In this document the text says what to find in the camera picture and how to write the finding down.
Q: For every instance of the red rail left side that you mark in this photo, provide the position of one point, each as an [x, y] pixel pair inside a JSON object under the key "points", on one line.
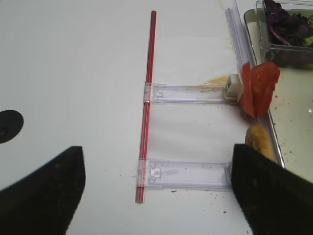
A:
{"points": [[148, 105]]}

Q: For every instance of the clear plastic salad container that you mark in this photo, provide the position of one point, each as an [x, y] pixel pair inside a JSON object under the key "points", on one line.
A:
{"points": [[284, 56]]}

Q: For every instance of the red tomato slice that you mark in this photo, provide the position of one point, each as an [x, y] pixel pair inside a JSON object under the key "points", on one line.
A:
{"points": [[264, 78], [246, 99]]}

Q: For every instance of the white pusher block left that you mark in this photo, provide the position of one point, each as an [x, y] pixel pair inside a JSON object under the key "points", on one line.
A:
{"points": [[233, 88]]}

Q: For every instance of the red tomato slice front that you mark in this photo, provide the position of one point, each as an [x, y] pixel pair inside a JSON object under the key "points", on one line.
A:
{"points": [[264, 78]]}

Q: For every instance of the standing bun bottom left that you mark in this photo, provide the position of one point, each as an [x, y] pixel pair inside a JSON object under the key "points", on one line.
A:
{"points": [[258, 139]]}

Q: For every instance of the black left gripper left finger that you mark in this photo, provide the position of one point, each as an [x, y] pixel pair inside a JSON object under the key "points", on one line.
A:
{"points": [[45, 201]]}

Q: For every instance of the clear pusher track upper left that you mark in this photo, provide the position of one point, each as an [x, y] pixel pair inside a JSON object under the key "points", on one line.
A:
{"points": [[178, 94]]}

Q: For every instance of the green lettuce shreds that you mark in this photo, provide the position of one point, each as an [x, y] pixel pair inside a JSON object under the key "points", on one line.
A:
{"points": [[308, 42]]}

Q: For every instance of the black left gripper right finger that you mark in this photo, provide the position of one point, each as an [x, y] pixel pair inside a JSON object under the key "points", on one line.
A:
{"points": [[274, 201]]}

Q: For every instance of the black round table hole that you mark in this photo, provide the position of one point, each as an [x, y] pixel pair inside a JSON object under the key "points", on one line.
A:
{"points": [[11, 123]]}

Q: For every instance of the clear pusher track lower left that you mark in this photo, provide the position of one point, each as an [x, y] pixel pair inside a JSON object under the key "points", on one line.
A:
{"points": [[157, 174]]}

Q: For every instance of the purple cabbage leaves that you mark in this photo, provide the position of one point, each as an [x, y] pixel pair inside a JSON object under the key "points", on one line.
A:
{"points": [[284, 28]]}

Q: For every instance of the silver metal tray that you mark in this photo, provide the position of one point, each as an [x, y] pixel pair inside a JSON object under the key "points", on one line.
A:
{"points": [[291, 109]]}

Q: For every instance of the red tomato slice rear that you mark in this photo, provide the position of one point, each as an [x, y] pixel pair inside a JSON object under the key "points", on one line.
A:
{"points": [[246, 99]]}

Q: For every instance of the clear long divider left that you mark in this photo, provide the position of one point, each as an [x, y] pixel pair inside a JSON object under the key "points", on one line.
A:
{"points": [[240, 43]]}

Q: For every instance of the clear pusher track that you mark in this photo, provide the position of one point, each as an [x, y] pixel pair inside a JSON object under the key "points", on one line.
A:
{"points": [[157, 174], [178, 94]]}

